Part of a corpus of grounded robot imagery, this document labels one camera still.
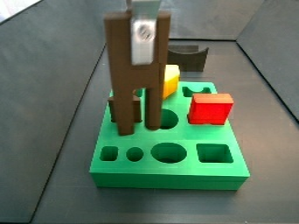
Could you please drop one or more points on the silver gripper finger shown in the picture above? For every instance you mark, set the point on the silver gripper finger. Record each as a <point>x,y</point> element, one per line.
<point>144,30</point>

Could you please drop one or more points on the brown square-circle two-prong block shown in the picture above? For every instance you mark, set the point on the brown square-circle two-prong block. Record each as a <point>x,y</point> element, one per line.
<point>129,77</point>

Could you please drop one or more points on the dark grey curved regrasp stand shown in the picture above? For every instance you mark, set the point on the dark grey curved regrasp stand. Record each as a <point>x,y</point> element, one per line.
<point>189,57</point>

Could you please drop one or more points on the red notched square block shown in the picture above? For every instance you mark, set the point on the red notched square block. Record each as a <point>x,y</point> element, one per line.
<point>210,108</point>

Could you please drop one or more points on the green shape-sorter fixture base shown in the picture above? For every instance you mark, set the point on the green shape-sorter fixture base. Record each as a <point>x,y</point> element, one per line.
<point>182,156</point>

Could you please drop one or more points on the yellow pentagon block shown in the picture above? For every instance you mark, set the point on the yellow pentagon block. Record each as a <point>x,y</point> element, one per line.
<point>172,80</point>

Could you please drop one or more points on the brown star block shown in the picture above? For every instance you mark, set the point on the brown star block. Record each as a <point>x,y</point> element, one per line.
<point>137,104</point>

